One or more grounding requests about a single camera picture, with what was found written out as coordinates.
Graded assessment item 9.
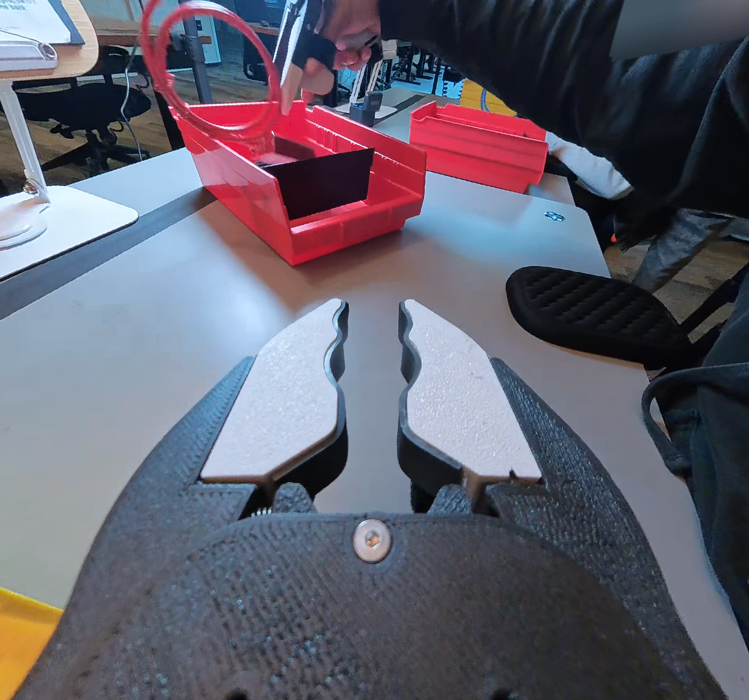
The red plastic bin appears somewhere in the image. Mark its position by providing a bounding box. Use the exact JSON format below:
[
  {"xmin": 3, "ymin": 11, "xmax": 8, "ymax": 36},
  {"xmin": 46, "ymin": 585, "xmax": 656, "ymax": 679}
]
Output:
[
  {"xmin": 170, "ymin": 100, "xmax": 428, "ymax": 266},
  {"xmin": 410, "ymin": 101, "xmax": 549, "ymax": 193}
]

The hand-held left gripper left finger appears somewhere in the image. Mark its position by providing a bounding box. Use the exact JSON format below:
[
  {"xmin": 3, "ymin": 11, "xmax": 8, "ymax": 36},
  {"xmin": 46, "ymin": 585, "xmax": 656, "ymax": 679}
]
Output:
[{"xmin": 201, "ymin": 298, "xmax": 350, "ymax": 495}]

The black bin divider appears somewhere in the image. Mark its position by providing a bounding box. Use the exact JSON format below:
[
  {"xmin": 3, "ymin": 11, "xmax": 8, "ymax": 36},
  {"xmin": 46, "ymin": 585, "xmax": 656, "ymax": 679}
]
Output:
[{"xmin": 257, "ymin": 137, "xmax": 375, "ymax": 221}]

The red ethernet cable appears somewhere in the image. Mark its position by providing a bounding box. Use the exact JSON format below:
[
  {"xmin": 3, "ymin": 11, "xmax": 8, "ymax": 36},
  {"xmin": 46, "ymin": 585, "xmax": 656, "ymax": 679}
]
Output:
[{"xmin": 139, "ymin": 0, "xmax": 283, "ymax": 142}]

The person's right forearm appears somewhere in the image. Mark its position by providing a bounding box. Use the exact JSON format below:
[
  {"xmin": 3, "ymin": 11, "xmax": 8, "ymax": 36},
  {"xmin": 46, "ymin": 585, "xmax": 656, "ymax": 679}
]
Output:
[{"xmin": 377, "ymin": 0, "xmax": 749, "ymax": 212}]

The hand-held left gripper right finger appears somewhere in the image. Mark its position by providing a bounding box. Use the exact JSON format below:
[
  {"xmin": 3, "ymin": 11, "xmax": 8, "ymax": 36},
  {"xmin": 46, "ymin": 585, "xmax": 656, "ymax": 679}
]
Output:
[{"xmin": 398, "ymin": 299, "xmax": 543, "ymax": 512}]

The black office chair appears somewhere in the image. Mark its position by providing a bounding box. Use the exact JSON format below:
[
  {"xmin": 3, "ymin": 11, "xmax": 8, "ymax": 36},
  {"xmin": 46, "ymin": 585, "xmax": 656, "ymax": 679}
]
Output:
[{"xmin": 13, "ymin": 47, "xmax": 154, "ymax": 173}]

